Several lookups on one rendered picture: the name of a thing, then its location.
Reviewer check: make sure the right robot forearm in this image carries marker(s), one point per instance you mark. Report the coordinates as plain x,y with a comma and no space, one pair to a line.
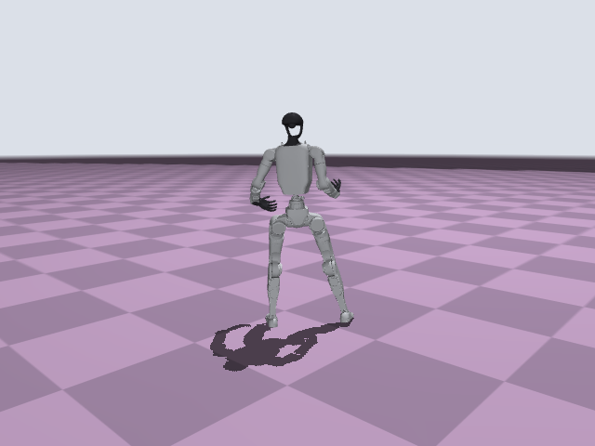
332,192

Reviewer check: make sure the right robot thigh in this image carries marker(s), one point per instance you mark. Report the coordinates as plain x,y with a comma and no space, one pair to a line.
322,238

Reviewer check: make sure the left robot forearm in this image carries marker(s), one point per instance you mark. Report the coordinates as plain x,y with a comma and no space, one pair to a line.
255,194

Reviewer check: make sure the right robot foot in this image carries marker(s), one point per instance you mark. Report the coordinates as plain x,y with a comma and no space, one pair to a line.
345,317

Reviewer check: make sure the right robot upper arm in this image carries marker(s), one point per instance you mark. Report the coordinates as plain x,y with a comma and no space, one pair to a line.
320,167

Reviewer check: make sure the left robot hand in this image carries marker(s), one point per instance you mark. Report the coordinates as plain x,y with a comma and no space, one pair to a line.
266,204

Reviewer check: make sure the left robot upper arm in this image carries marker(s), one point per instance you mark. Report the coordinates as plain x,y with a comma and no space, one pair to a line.
264,168

